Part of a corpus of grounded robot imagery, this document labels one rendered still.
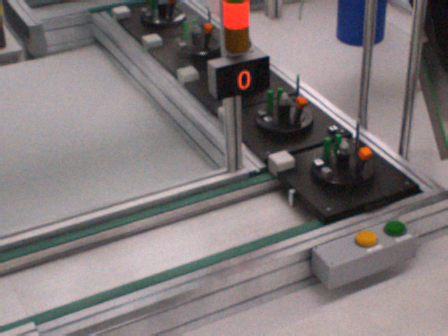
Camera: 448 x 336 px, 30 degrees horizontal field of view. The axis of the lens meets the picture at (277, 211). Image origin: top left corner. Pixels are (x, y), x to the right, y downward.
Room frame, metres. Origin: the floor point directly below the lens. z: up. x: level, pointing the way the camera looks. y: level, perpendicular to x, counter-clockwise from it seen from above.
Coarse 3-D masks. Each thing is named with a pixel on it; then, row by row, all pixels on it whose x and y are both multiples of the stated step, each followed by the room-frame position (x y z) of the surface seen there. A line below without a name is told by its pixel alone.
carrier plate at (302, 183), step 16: (352, 144) 1.64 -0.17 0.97; (304, 160) 1.57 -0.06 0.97; (384, 160) 1.57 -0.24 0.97; (288, 176) 1.50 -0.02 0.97; (304, 176) 1.50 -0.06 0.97; (384, 176) 1.50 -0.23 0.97; (400, 176) 1.50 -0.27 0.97; (304, 192) 1.44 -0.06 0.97; (320, 192) 1.44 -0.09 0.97; (336, 192) 1.44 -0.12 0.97; (352, 192) 1.44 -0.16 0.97; (368, 192) 1.44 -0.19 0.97; (384, 192) 1.44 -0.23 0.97; (400, 192) 1.44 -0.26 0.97; (416, 192) 1.47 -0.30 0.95; (320, 208) 1.38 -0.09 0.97; (336, 208) 1.38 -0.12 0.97; (352, 208) 1.38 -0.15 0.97
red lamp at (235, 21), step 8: (248, 0) 1.52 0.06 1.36; (224, 8) 1.51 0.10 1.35; (232, 8) 1.50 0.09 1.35; (240, 8) 1.50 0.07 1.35; (248, 8) 1.52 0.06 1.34; (224, 16) 1.51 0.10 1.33; (232, 16) 1.50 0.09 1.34; (240, 16) 1.50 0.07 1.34; (248, 16) 1.52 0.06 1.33; (224, 24) 1.51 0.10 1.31; (232, 24) 1.50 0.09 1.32; (240, 24) 1.50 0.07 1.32; (248, 24) 1.52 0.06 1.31
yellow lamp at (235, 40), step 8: (224, 32) 1.51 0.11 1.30; (232, 32) 1.50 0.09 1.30; (240, 32) 1.50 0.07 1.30; (248, 32) 1.51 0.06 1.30; (224, 40) 1.52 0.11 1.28; (232, 40) 1.50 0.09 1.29; (240, 40) 1.50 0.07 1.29; (248, 40) 1.51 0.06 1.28; (232, 48) 1.50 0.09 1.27; (240, 48) 1.50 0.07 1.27; (248, 48) 1.51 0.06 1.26
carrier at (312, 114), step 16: (272, 96) 1.76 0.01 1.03; (288, 96) 1.74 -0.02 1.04; (304, 96) 1.88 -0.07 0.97; (256, 112) 1.79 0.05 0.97; (272, 112) 1.76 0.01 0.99; (288, 112) 1.73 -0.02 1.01; (304, 112) 1.76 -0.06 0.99; (320, 112) 1.79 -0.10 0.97; (256, 128) 1.71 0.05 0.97; (272, 128) 1.68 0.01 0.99; (288, 128) 1.68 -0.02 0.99; (304, 128) 1.68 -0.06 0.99; (320, 128) 1.71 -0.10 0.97; (256, 144) 1.64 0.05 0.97; (272, 144) 1.64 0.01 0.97; (288, 144) 1.64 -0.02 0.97; (304, 144) 1.64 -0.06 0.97; (320, 144) 1.65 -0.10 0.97
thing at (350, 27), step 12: (348, 0) 2.45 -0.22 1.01; (360, 0) 2.44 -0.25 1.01; (384, 0) 2.46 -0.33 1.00; (348, 12) 2.44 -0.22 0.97; (360, 12) 2.43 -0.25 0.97; (384, 12) 2.47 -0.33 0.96; (336, 24) 2.51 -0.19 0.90; (348, 24) 2.44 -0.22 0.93; (360, 24) 2.43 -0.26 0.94; (384, 24) 2.48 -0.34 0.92; (336, 36) 2.50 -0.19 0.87; (348, 36) 2.44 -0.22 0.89; (360, 36) 2.43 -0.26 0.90
